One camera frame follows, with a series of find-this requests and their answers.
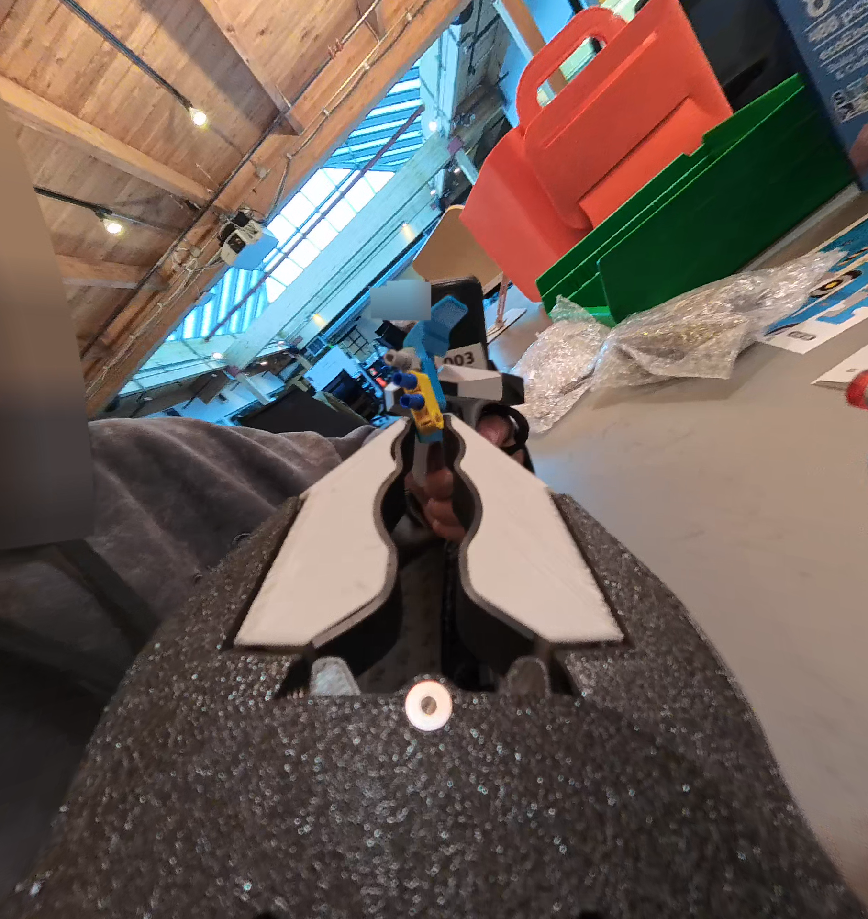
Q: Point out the instruction booklet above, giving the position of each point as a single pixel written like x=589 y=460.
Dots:
x=857 y=362

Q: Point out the blue curved panel piece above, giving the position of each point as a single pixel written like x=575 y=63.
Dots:
x=427 y=344

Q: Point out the plywood stand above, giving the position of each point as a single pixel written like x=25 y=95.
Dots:
x=448 y=244

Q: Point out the green storage bin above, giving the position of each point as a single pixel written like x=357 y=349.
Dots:
x=692 y=230

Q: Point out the person's left hand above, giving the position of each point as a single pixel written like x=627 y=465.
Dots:
x=437 y=510

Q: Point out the toy robot kit box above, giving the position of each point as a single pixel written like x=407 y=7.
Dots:
x=843 y=72

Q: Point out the orange felt bag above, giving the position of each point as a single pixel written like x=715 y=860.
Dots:
x=585 y=143

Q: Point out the glass skylight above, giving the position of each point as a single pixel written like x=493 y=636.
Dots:
x=312 y=208

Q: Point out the blue sticker sheet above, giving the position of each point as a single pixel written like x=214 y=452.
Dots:
x=843 y=287

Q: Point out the yellow connector piece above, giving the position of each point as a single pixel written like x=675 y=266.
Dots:
x=427 y=409

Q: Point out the white ceiling projector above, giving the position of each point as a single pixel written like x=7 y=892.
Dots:
x=244 y=240

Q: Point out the clear plastic parts bag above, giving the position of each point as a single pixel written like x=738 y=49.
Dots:
x=692 y=323
x=556 y=359

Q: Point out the hanging light bulb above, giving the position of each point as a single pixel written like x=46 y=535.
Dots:
x=198 y=117
x=111 y=226

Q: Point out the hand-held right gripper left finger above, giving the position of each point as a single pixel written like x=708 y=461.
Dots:
x=319 y=567

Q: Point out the yellow connector with blue pin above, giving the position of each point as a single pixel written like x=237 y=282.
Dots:
x=402 y=378

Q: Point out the person's left forearm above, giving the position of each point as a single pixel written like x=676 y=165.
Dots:
x=262 y=488

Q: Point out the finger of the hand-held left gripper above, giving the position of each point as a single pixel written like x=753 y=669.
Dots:
x=394 y=398
x=477 y=382

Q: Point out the grey desk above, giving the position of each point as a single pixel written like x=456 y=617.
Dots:
x=692 y=502

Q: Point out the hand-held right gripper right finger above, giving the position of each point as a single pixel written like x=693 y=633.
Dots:
x=541 y=567

